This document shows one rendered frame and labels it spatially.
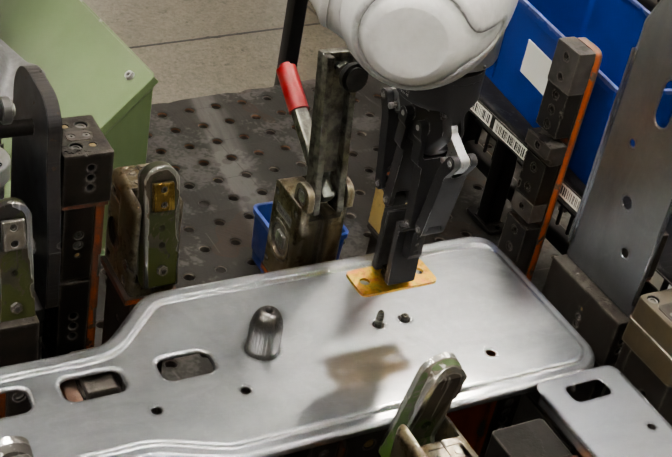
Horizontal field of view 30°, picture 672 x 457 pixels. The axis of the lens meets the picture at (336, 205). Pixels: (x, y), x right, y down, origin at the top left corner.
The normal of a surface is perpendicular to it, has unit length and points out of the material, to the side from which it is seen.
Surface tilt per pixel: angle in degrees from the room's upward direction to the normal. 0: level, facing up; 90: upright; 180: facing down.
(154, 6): 0
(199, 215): 0
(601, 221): 90
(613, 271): 90
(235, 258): 0
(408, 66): 87
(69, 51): 42
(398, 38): 91
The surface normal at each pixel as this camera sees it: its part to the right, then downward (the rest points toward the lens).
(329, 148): 0.47, 0.44
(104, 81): -0.43, -0.47
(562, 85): -0.88, 0.14
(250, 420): 0.17, -0.81
